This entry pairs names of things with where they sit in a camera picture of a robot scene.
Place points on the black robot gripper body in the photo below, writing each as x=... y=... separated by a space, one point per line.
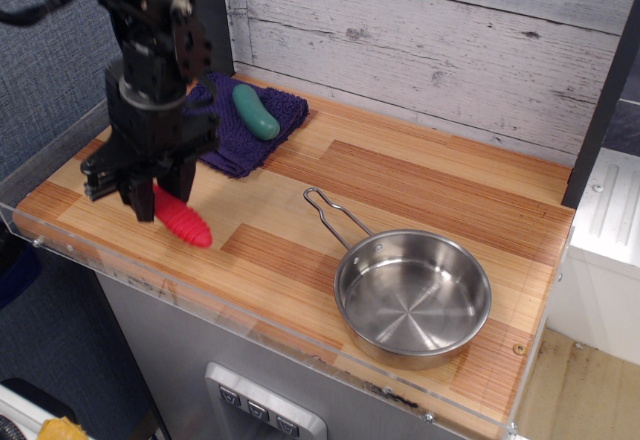
x=143 y=131

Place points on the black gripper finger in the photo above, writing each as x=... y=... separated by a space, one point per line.
x=178 y=176
x=137 y=193

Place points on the red handled metal fork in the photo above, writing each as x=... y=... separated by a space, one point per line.
x=180 y=219

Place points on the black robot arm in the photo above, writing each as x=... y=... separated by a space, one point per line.
x=163 y=45

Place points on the purple folded cloth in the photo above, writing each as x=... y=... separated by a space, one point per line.
x=238 y=152

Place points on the green toy pickle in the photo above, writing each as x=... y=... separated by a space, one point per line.
x=255 y=116

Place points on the clear acrylic table guard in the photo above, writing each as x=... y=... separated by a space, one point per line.
x=260 y=299

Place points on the silver toy fridge cabinet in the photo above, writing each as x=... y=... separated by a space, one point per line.
x=217 y=372

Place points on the yellow object bottom left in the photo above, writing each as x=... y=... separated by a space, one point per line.
x=61 y=429

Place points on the small steel saucepan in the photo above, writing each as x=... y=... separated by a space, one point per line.
x=411 y=299

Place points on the white ribbed box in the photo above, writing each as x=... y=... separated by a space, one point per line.
x=596 y=298

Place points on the dark vertical post left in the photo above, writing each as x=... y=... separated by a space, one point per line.
x=213 y=14

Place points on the dark vertical post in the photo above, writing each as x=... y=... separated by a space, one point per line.
x=611 y=92
x=213 y=14

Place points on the dark vertical post right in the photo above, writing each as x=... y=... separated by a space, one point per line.
x=611 y=92

